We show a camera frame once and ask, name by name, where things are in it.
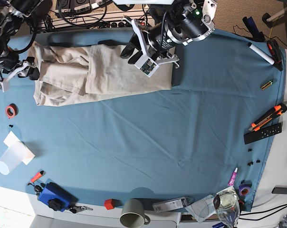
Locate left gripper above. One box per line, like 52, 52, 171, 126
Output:
120, 16, 180, 68

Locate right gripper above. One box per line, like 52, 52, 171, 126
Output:
2, 57, 40, 81

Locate beige T-shirt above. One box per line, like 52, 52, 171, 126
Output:
28, 42, 172, 107

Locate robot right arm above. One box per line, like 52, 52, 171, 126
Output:
0, 0, 43, 82

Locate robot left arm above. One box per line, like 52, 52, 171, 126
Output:
140, 0, 218, 60

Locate black power strip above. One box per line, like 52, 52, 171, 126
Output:
110, 21, 132, 28

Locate red tape roll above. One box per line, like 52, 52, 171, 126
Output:
5, 104, 18, 119

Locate white paper sheet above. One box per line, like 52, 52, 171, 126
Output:
3, 131, 35, 165

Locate translucent plastic cup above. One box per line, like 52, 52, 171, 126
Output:
0, 142, 26, 175

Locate blue table cloth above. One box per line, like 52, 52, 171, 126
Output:
0, 30, 286, 211

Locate orange marker pen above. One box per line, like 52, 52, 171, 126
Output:
28, 171, 45, 185

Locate white marker pen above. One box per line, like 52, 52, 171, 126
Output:
248, 42, 275, 65

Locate blue box with knob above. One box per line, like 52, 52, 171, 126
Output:
38, 182, 74, 212

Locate green AA battery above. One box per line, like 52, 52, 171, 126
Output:
261, 79, 273, 91

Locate black orange box cutter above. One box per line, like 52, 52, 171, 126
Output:
267, 38, 283, 71

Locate metal keys with fob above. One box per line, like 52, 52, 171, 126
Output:
68, 206, 93, 214

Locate red cube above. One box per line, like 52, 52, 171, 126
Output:
104, 199, 115, 210

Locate packaged tool blister pack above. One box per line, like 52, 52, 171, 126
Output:
152, 196, 194, 213

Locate orange utility knife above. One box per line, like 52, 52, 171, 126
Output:
249, 103, 287, 132

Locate grey ceramic mug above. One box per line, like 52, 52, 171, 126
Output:
120, 199, 151, 228

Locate purple glue tube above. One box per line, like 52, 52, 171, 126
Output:
228, 167, 238, 186

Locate black remote control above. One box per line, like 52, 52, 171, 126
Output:
243, 123, 282, 144

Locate folded paper map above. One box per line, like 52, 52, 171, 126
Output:
185, 195, 216, 223

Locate purple tape roll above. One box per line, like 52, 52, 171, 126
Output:
239, 185, 251, 196

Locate clear wine glass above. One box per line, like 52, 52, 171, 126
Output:
213, 186, 240, 228

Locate black phone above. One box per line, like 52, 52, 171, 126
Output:
271, 187, 287, 195

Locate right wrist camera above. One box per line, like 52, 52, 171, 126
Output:
0, 81, 10, 93

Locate blue black clamp handle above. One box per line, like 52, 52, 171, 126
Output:
242, 17, 265, 42

